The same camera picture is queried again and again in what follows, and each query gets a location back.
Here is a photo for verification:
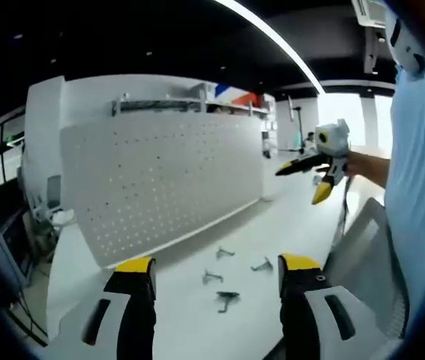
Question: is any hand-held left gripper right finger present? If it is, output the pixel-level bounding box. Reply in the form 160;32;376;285
277;253;379;360

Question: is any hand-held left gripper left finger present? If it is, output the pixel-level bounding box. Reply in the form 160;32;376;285
46;256;157;360

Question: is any grey metal hook assembly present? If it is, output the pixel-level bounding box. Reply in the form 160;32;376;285
201;268;224;287
250;256;274;275
215;289;241;314
214;246;236;261

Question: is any white perforated mounting plate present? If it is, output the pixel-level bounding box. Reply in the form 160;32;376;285
59;111;266;269

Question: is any person's right hand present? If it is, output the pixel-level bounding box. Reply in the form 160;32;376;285
315;148;365;179

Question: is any black stand with pole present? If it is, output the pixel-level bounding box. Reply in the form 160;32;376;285
286;105;307;154

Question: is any grey mesh chair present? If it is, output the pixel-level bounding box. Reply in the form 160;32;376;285
323;196;411;339

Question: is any long ceiling light strip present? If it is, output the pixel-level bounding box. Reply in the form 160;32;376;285
211;0;326;95

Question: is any white worn chest device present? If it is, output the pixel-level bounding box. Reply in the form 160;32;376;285
383;5;425;73

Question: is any ceiling air conditioner unit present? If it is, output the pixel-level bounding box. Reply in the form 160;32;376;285
351;0;387;28

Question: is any grey equipment cart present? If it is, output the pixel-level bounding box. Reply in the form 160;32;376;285
0;208;35;299

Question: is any metal shelf rack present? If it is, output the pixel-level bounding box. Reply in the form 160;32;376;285
111;82;213;116

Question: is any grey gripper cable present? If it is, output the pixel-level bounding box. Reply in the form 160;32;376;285
340;175;352;238

